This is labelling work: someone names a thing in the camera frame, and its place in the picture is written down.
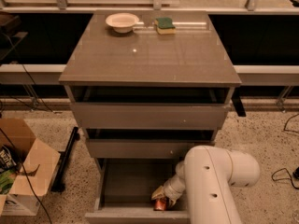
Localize black chip bag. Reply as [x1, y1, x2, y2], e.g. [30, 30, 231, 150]
[0, 146, 17, 173]

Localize black cable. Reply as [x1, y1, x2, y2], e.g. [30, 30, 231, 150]
[0, 31, 54, 224]
[270, 111, 299, 190]

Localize white bowl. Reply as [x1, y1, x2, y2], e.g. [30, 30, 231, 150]
[106, 13, 139, 34]

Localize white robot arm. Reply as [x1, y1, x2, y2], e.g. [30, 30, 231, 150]
[151, 146, 261, 224]

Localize grey bottom drawer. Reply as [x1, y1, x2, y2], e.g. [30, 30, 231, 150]
[85, 159, 191, 224]

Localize cardboard box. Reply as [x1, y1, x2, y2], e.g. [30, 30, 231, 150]
[0, 119, 60, 217]

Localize green snack bag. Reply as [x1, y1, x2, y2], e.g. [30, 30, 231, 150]
[0, 170, 17, 194]

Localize green yellow sponge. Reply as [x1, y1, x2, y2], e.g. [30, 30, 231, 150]
[155, 17, 176, 35]

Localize grey middle drawer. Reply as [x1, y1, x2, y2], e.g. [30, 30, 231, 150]
[86, 129, 217, 159]

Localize grey drawer cabinet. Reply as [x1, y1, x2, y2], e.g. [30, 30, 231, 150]
[58, 10, 243, 161]

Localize black cable left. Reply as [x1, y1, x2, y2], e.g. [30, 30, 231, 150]
[0, 31, 54, 224]

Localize black floor bar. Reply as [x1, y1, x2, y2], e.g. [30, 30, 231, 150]
[51, 127, 80, 192]

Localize grey drawer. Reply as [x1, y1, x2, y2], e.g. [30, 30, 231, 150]
[85, 159, 191, 224]
[86, 129, 217, 159]
[67, 86, 232, 130]

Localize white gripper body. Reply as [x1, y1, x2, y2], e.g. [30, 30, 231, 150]
[163, 175, 186, 200]

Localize black cable right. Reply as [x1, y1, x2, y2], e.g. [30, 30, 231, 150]
[270, 111, 299, 190]

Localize metal window railing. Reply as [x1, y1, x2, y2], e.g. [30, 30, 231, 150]
[0, 0, 299, 15]

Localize grey top drawer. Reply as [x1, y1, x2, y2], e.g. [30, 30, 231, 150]
[67, 86, 232, 130]

